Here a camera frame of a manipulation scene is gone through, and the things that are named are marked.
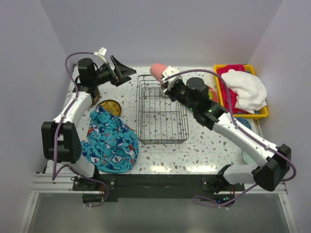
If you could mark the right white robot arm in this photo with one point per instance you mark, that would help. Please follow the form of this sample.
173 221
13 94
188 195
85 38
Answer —
271 162

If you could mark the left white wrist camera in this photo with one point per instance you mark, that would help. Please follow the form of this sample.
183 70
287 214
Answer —
101 54

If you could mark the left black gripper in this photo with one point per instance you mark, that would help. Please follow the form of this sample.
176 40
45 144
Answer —
123 71

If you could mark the wire dish rack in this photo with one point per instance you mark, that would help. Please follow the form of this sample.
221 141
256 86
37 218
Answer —
158 119

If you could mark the yellow plastic bin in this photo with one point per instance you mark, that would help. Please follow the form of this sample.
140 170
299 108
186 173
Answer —
219 70

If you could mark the green red plate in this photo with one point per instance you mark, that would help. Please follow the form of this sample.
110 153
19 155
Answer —
213 95

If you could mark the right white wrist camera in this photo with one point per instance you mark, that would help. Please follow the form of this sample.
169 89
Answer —
169 75

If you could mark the yellow brown plate far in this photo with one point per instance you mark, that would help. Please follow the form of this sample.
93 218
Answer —
96 95

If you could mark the yellow brown plate near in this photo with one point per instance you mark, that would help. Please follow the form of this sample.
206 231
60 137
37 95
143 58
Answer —
111 106

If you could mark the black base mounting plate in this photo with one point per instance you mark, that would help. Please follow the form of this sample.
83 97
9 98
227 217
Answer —
125 186

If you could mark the pink cup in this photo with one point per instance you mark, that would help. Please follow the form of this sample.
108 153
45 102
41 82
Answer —
156 70

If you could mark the pale green bowl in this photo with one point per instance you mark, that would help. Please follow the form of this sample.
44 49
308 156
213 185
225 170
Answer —
247 158

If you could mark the aluminium front rail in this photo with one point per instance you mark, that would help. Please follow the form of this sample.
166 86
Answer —
63 184

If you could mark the white beige mug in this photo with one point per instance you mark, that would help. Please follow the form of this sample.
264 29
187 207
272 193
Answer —
162 93

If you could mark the white towel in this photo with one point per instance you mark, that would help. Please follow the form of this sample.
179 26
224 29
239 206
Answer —
247 92

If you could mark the blue patterned bowl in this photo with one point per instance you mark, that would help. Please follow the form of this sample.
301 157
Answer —
244 122

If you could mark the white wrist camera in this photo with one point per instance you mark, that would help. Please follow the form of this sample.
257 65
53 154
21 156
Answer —
101 54
169 75

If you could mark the yellow brown plate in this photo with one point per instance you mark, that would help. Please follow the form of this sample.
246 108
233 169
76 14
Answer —
96 95
111 106

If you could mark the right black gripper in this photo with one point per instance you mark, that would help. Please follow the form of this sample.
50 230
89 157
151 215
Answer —
170 91

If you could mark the blue shark print cloth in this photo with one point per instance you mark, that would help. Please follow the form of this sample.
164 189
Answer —
111 145

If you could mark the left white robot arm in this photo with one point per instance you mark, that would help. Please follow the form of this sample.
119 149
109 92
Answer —
60 139

